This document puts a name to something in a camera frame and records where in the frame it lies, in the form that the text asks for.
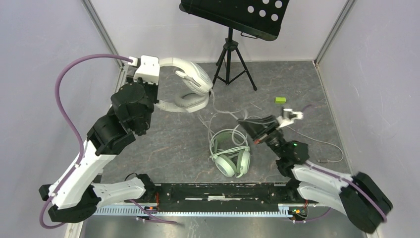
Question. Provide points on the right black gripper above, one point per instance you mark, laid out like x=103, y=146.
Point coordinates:
x=257, y=128

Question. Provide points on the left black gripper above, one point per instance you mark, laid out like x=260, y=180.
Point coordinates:
x=154, y=88

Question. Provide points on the green headphones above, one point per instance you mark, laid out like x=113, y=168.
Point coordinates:
x=232, y=162

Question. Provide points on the white grey headphones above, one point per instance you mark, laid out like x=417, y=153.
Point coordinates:
x=196, y=96

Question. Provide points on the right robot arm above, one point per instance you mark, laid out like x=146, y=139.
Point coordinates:
x=357, y=196

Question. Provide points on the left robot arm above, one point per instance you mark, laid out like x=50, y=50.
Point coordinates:
x=75, y=196

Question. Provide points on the green small block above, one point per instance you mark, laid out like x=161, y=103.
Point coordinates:
x=280, y=100

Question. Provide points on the black music stand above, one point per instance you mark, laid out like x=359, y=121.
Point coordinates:
x=255, y=19

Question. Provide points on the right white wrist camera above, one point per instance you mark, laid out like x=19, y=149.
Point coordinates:
x=288, y=117

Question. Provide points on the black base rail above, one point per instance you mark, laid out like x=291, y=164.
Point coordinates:
x=221, y=197

